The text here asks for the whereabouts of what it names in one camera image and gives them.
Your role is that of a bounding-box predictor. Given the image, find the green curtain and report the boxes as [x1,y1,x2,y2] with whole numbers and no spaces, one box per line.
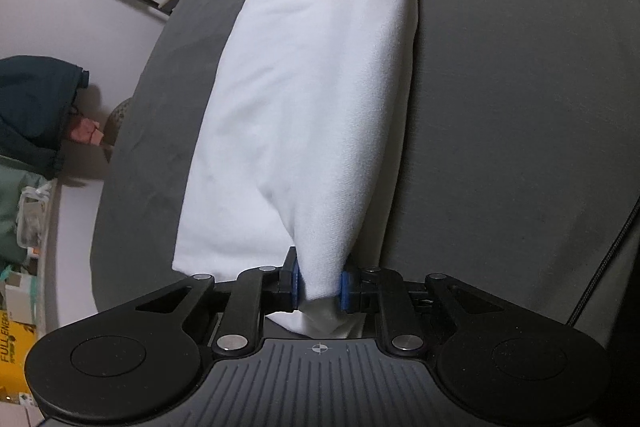
[0,154,51,265]

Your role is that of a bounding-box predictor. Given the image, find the round studded stool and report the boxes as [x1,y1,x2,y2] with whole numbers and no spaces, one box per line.
[102,99,133,150]

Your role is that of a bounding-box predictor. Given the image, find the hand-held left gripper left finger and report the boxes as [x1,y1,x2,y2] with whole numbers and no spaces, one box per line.
[135,247,303,358]

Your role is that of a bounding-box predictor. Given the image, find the clear storage case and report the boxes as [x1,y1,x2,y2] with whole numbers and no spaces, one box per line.
[15,184,53,253]

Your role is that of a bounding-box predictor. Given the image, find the black braided cable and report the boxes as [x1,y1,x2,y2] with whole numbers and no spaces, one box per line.
[567,202,640,328]

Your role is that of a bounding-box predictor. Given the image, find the yellow cardboard box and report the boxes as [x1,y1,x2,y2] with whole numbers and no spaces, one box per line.
[0,309,38,403]

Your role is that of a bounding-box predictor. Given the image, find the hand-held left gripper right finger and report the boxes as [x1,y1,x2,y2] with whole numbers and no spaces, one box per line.
[340,259,493,358]

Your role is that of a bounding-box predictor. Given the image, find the pink hanging cloth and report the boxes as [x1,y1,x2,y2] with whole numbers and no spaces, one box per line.
[70,117,108,148]

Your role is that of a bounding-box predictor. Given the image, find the white sweatshirt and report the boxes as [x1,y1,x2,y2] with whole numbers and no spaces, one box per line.
[171,0,421,339]

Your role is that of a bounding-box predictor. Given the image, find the white teal carton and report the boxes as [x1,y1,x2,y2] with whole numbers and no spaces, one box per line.
[0,267,41,325]

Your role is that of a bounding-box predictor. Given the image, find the dark teal jacket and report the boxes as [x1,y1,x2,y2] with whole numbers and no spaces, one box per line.
[0,55,91,180]

